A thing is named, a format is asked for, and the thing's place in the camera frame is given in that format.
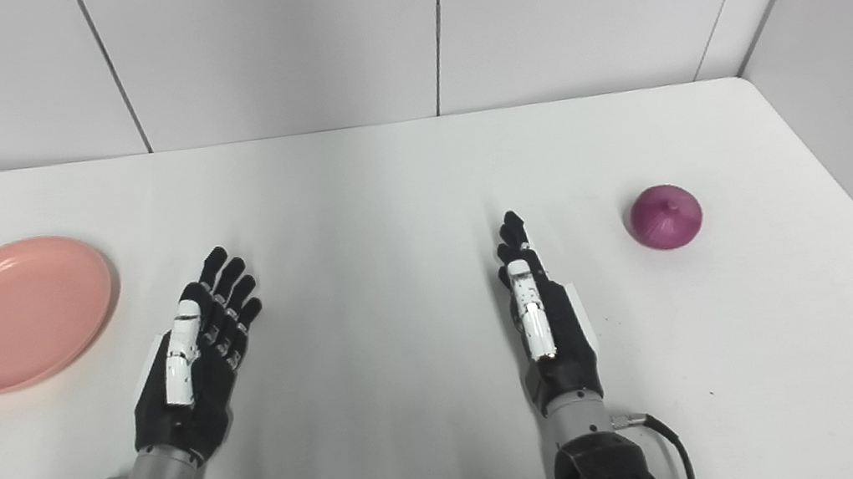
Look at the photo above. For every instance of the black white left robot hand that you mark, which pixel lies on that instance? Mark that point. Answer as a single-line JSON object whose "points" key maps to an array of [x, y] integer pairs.
{"points": [[200, 392]]}

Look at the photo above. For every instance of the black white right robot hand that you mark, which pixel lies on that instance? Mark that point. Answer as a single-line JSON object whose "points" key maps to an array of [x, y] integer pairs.
{"points": [[569, 345]]}

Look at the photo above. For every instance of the purple red onion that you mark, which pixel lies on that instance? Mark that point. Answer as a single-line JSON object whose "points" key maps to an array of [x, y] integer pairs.
{"points": [[666, 218]]}

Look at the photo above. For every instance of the pink round plate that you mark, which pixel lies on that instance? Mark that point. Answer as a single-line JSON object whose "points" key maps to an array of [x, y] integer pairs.
{"points": [[15, 316]]}

